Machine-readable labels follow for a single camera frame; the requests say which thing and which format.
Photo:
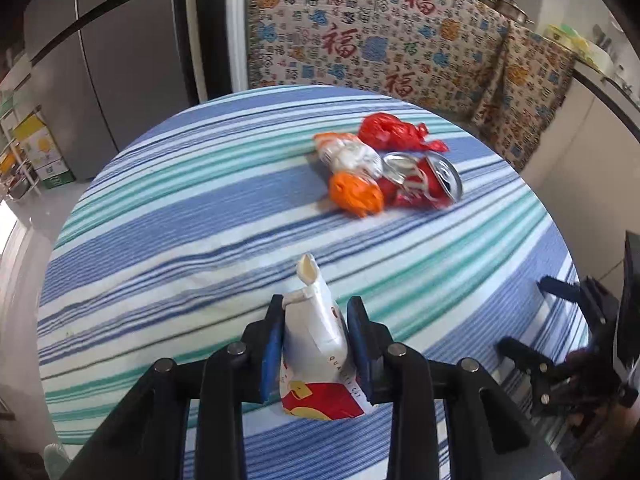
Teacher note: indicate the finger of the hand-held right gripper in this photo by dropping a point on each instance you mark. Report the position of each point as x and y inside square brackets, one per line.
[565, 290]
[545, 380]

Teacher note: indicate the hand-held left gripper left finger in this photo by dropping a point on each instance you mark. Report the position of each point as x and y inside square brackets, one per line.
[272, 355]

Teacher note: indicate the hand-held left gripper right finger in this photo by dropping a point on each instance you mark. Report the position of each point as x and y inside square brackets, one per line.
[360, 355]

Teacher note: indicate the white red paper carton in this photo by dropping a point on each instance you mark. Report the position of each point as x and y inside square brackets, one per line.
[315, 335]

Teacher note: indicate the white kitchen counter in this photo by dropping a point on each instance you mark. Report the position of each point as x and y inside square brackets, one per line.
[575, 135]

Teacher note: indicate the blue green striped tablecloth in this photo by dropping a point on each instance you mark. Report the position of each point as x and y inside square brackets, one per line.
[200, 210]

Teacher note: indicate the crushed red soda can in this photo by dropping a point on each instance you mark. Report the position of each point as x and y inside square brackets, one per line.
[425, 185]

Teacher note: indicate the white orange foil wrapper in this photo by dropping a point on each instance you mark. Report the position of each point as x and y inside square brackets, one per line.
[350, 155]

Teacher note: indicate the red plastic bag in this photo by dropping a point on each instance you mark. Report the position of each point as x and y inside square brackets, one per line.
[385, 130]

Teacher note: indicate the pale yellow plastic container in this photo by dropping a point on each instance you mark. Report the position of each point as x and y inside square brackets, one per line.
[575, 45]

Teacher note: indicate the steel pot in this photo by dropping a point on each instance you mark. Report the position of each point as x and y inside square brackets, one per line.
[505, 7]

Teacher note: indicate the yellow cardboard box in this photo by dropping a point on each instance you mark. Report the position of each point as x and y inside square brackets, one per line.
[40, 150]

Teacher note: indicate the grey refrigerator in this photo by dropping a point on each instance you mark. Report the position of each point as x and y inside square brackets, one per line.
[125, 60]

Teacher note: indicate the black door frame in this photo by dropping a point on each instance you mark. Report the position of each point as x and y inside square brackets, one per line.
[215, 35]

